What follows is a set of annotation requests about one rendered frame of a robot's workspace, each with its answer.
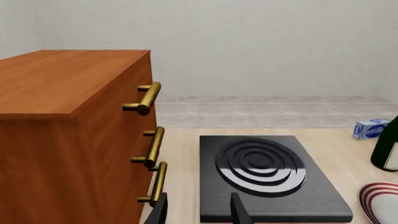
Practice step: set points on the blue and white box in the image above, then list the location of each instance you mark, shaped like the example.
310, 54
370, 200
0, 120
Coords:
370, 131

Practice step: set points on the flat black stove plate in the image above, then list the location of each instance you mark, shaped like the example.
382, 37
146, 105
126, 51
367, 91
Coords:
267, 177

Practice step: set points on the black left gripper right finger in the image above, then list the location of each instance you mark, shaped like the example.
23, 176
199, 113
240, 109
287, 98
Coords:
239, 210

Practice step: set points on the white plate with red rings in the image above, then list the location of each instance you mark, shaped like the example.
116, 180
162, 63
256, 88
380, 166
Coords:
381, 200

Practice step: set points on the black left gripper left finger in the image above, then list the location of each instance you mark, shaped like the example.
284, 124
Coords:
158, 212

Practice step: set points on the wooden cabinet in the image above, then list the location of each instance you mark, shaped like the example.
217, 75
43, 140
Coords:
68, 130

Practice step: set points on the dark green bottle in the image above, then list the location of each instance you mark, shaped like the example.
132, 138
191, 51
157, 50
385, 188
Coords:
385, 149

